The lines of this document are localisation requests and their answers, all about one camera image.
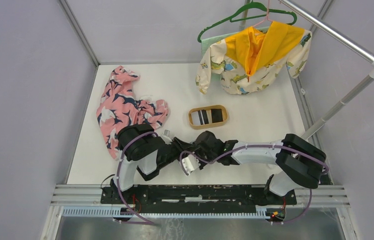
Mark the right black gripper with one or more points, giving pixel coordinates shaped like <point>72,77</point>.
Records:
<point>197,151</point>

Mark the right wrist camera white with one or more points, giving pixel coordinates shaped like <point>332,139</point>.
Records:
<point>189,164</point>

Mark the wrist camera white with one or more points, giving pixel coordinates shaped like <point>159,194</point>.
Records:
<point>167,134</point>
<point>189,164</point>

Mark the pink shark print garment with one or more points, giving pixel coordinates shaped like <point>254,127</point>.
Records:
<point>119,108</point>

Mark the grey striped credit card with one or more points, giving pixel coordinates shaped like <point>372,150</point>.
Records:
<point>203,117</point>

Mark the dinosaur print yellow lined jacket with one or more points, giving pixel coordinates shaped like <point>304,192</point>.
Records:
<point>284,46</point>

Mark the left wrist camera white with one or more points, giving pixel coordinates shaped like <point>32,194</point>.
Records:
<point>167,134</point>

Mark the pink wire hanger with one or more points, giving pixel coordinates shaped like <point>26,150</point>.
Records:
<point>265,19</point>

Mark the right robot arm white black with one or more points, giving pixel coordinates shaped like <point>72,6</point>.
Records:
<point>301,163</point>

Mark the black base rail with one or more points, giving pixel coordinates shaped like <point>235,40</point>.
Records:
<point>196,199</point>

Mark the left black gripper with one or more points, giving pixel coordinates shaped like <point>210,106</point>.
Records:
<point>181,147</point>

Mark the oval wooden tray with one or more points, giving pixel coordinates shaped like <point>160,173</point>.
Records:
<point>217,114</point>

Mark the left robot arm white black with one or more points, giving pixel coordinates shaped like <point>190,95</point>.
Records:
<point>145,152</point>

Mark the light green cloth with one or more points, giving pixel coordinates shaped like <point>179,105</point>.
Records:
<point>238,46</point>

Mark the green plastic hanger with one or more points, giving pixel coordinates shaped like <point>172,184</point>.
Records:
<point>241,16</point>

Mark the metal clothes rack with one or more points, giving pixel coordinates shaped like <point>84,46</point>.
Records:
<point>336,89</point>

